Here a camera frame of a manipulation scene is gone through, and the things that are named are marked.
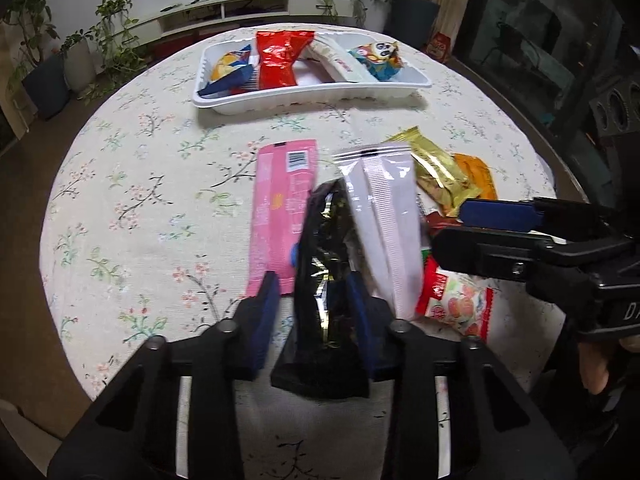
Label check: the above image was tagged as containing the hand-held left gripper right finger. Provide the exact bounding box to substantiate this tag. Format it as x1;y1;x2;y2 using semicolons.
349;271;576;480

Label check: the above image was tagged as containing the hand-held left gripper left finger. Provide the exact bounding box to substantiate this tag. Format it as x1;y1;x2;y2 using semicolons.
47;271;282;480

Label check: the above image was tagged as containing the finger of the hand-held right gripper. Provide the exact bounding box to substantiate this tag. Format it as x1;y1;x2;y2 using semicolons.
457;197;616;241
431;225;556;286

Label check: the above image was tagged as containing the black snack packet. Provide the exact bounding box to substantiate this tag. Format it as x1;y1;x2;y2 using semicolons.
270;178;371;401

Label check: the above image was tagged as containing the orange snack packet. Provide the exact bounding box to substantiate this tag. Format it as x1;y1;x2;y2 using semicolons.
452;152;498;202

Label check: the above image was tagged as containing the red white candy packet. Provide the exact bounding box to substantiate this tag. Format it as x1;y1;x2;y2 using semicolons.
415;210;496;343

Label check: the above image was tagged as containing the gold snack packet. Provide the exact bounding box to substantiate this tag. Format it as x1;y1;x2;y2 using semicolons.
382;126;483;218

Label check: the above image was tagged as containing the pale white snack packet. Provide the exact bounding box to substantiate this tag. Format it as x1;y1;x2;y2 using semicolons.
334;141;426;321

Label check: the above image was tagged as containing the pink snack packet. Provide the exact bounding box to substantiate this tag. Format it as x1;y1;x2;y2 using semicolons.
246;138;321;297

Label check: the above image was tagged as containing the blue panda snack packet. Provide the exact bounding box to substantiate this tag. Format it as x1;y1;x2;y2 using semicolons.
347;41;405;82

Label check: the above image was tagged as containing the white plastic tray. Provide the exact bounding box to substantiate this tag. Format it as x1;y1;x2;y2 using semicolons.
192;30;433;113

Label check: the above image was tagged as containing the white silver snack packet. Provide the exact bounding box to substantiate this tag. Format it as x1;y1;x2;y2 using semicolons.
305;35;373;83

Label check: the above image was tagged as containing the blue chips packet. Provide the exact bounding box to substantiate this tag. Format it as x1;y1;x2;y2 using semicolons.
198;44;261;98

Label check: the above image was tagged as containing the large red snack bag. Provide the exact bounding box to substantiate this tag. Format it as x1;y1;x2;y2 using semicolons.
255;30;317;90

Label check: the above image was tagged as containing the person's right hand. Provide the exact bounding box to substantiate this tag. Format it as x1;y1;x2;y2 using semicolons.
577;332;640;396

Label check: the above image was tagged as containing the black speaker box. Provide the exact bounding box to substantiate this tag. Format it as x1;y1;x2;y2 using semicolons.
587;77;640;141

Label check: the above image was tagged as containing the red paper bag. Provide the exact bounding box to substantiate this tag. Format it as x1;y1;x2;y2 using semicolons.
426;31;453;63

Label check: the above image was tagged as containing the beige curtain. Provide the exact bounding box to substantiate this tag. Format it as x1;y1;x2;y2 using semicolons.
435;0;478;48

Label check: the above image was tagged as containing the large-leaf plant dark blue pot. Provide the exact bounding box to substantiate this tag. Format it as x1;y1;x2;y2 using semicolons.
382;0;446;51

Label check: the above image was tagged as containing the small plant white ribbed pot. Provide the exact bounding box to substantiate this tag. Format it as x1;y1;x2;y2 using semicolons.
60;30;96;93

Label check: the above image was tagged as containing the white television cabinet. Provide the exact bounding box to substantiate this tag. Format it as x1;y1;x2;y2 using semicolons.
112;0;361;51

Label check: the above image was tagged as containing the tall plant dark blue pot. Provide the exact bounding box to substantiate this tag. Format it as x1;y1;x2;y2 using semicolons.
0;0;71;121

